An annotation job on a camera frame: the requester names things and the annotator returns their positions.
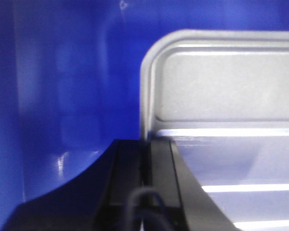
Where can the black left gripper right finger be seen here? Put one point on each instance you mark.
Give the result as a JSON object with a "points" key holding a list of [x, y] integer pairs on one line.
{"points": [[188, 207]]}

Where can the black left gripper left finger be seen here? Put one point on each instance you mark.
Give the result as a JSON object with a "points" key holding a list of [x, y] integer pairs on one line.
{"points": [[92, 201]]}

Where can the small silver metal tray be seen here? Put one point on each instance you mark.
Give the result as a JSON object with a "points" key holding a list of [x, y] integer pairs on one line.
{"points": [[223, 98]]}

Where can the blue bin lower level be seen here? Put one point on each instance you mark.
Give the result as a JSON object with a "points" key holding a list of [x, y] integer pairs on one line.
{"points": [[69, 78]]}

